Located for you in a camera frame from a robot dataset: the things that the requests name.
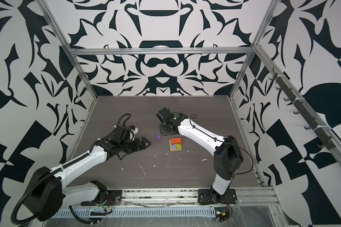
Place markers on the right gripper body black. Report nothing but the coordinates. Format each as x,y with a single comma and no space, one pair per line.
164,130

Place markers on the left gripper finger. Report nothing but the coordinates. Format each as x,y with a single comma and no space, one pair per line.
145,143
135,150

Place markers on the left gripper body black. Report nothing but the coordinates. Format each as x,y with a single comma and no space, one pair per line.
130,145

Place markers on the natural wood block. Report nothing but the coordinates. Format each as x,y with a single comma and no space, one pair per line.
171,146

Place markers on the orange wood block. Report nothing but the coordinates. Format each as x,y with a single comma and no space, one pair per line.
175,141

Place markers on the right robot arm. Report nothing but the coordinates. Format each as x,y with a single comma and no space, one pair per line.
227,156

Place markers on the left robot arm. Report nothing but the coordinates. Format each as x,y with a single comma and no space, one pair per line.
49,191

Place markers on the green circuit board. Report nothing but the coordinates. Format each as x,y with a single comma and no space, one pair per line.
222,214

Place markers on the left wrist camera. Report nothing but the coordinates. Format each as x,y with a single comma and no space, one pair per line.
133,132

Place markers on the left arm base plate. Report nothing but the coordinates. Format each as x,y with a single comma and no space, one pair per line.
106,198

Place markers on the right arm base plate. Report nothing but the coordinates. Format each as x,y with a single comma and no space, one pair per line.
210,196

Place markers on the aluminium frame crossbar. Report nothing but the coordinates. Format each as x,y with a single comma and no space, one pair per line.
165,50

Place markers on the white slotted cable duct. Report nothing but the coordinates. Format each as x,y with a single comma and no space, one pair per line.
139,212

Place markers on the aluminium front rail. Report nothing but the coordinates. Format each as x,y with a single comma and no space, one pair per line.
188,197

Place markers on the wall hook rack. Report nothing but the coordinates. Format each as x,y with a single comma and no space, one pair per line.
305,110

